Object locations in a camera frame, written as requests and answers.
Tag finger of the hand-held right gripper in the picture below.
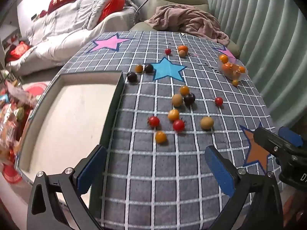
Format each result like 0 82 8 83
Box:
253 126 292 158
278 126 305 148

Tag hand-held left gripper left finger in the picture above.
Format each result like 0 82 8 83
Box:
26 144 107 230

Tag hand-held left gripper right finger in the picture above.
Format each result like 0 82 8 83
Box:
204 145 284 230

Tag white rectangular tray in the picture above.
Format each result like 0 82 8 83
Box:
15 71 124 185

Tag person's right hand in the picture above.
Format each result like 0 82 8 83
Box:
284 195 307 228

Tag grey checked tablecloth with stars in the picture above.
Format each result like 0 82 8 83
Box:
44 31 280 230

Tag clear plastic bag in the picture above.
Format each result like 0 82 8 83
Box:
217 54 247 80

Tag red round floor mat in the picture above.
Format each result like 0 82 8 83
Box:
2 164 23 184
24 82 48 101

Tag pile of snack packets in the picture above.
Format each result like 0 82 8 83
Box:
0 69 37 173

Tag pale green curtain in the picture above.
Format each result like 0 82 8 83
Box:
209 0 307 135

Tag white sofa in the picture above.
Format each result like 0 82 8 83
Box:
6 0 144 77

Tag red patterned cushion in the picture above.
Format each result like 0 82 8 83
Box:
6 41 31 63

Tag pink blanket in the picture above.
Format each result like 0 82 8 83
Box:
144 5 230 46

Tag white quilt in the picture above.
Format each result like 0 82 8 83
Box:
25 0 135 46

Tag plain red cushion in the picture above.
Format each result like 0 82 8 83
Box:
98 0 125 23

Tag grey gooseneck cable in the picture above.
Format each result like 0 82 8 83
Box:
134 0 166 22

